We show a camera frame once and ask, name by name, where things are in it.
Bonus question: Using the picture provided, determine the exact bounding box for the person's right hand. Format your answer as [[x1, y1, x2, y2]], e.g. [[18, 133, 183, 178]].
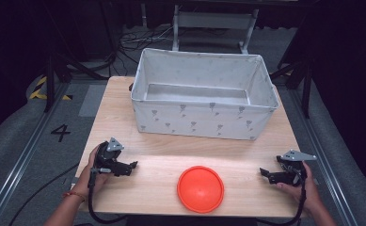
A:
[[276, 161, 325, 215]]

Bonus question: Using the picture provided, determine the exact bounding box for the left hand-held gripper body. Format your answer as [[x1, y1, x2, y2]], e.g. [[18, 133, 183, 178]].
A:
[[94, 137, 134, 178]]

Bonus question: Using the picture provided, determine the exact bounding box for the thin black floor cable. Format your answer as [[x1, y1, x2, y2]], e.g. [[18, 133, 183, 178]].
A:
[[8, 162, 80, 226]]

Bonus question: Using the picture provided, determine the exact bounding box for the light wooden table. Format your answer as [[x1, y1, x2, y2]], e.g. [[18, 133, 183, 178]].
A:
[[75, 75, 307, 219]]

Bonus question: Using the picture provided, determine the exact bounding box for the red thread bracelet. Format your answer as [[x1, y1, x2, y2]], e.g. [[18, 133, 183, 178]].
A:
[[62, 190, 88, 202]]

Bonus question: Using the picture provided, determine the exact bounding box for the black tripod stand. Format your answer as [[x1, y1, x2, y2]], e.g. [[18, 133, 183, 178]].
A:
[[42, 51, 117, 114], [269, 57, 314, 120]]

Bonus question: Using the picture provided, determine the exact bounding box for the metal floor rail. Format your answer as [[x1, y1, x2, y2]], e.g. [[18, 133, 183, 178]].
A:
[[287, 82, 358, 226], [0, 80, 75, 226]]

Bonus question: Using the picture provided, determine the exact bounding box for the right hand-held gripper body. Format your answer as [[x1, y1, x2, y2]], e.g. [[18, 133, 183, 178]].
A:
[[272, 149, 318, 187]]

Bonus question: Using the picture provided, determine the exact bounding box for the grey patterned fabric storage box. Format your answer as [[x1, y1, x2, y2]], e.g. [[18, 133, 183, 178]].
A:
[[130, 47, 280, 141]]

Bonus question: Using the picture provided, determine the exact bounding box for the person's left hand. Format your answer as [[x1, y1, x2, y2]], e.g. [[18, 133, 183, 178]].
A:
[[76, 144, 110, 198]]

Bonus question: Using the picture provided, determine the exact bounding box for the yellow black hazard tape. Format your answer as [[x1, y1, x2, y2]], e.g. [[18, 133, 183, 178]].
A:
[[28, 75, 73, 102]]

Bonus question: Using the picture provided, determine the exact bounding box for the thick black gripper cable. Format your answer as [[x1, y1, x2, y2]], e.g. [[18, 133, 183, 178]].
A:
[[88, 167, 129, 225], [255, 168, 309, 226]]

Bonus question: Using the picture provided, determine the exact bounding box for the orange round plastic disc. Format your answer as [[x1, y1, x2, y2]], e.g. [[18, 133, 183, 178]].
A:
[[176, 165, 226, 215]]

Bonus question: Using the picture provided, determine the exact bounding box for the bundle of floor cables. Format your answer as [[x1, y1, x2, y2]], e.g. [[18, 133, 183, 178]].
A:
[[117, 25, 176, 54]]

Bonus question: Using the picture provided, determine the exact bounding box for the grey metal frame stand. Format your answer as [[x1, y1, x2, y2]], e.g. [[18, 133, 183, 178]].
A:
[[171, 4, 261, 56]]

